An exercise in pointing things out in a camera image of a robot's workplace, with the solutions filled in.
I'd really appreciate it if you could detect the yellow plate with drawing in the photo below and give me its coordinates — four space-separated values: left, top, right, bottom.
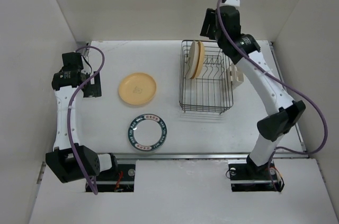
118 73 157 105

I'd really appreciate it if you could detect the grey patterned plate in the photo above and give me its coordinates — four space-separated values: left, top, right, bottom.
128 113 168 153

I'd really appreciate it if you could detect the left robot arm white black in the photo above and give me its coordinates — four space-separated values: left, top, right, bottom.
46 52 119 183

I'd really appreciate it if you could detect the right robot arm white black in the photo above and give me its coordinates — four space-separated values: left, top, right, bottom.
200 6 306 178

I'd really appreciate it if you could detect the cream plate leftmost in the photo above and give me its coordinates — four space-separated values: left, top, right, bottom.
185 41 199 79

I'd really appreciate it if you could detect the beige cutlery holder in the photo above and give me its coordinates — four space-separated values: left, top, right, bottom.
226 64 244 89

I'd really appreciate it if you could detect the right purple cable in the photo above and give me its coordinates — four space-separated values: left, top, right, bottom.
216 0 328 192

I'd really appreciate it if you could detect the purple cable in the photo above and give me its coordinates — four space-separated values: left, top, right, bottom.
216 0 328 192
66 46 105 195

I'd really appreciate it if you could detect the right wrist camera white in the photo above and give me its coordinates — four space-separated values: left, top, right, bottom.
221 0 240 7

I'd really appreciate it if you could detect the aluminium rail side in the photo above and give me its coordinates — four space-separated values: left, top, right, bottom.
268 41 306 153

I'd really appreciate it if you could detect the black wire dish rack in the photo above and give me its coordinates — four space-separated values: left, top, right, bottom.
179 40 234 114

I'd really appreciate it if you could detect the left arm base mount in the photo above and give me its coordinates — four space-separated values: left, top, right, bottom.
96 160 136 193

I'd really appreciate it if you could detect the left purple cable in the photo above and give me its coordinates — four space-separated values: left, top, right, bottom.
66 46 105 195

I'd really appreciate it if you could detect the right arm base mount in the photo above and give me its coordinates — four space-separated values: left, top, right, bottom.
225 160 285 193

